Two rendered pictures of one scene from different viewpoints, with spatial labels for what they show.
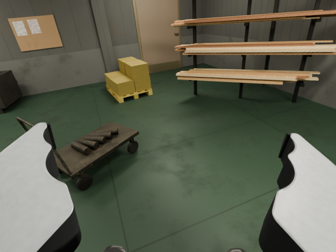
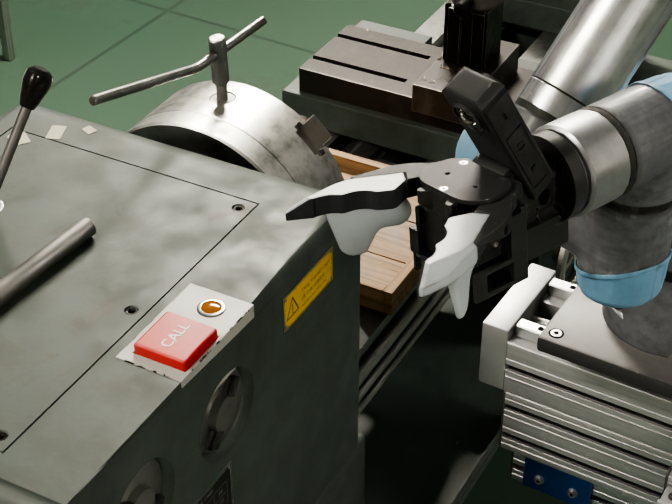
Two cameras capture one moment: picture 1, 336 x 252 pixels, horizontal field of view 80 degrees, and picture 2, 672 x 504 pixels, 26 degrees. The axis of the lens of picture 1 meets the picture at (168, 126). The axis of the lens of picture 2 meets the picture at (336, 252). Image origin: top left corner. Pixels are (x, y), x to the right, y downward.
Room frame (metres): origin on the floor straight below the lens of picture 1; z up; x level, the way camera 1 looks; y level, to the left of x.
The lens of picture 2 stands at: (0.64, 0.61, 2.17)
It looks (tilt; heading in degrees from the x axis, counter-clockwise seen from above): 36 degrees down; 230
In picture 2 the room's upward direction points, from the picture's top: straight up
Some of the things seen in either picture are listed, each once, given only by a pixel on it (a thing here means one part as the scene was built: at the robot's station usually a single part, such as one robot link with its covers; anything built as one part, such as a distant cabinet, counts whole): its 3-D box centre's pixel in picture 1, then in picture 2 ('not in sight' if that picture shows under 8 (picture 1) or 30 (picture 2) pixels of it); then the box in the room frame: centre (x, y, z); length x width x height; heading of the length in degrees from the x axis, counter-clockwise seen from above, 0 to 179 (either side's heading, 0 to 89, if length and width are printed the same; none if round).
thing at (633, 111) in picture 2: not in sight; (642, 136); (-0.19, 0.01, 1.56); 0.11 x 0.08 x 0.09; 178
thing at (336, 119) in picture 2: not in sight; (457, 102); (-0.93, -0.92, 0.90); 0.53 x 0.30 x 0.06; 112
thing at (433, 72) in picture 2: not in sight; (466, 76); (-0.87, -0.85, 1.00); 0.20 x 0.10 x 0.05; 22
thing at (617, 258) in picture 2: not in sight; (611, 227); (-0.19, 0.00, 1.46); 0.11 x 0.08 x 0.11; 88
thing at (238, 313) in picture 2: not in sight; (187, 351); (0.03, -0.33, 1.23); 0.13 x 0.08 x 0.06; 22
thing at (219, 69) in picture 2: not in sight; (220, 78); (-0.29, -0.71, 1.26); 0.02 x 0.02 x 0.12
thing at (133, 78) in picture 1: (125, 77); not in sight; (4.74, 0.88, 0.35); 1.19 x 0.88 x 0.70; 21
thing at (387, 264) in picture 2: not in sight; (330, 217); (-0.55, -0.80, 0.89); 0.36 x 0.30 x 0.04; 112
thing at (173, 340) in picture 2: not in sight; (176, 343); (0.05, -0.32, 1.26); 0.06 x 0.06 x 0.02; 22
